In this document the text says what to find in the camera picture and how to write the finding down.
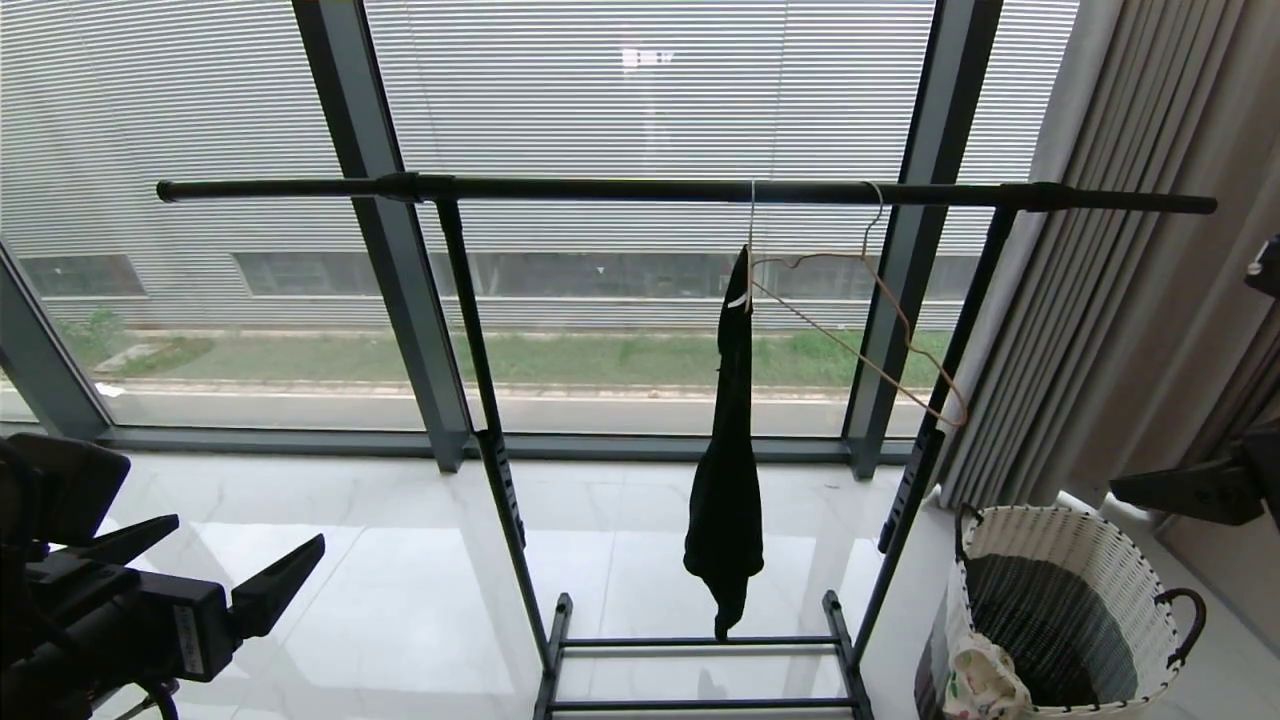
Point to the black clothes rack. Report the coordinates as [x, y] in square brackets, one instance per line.
[600, 188]

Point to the cream printed garment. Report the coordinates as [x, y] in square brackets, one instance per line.
[985, 685]

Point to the beige curtain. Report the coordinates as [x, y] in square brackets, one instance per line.
[1130, 150]

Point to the window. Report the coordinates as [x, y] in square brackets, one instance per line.
[200, 120]

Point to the pink clothes hanger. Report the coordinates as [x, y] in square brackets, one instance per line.
[751, 220]
[881, 205]

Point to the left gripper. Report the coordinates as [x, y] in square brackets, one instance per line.
[130, 640]

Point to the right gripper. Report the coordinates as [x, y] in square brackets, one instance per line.
[1268, 470]

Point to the black garment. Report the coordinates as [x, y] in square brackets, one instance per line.
[725, 500]

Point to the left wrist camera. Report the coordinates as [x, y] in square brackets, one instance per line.
[60, 490]

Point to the white laundry basket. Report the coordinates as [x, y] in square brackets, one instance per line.
[1100, 560]

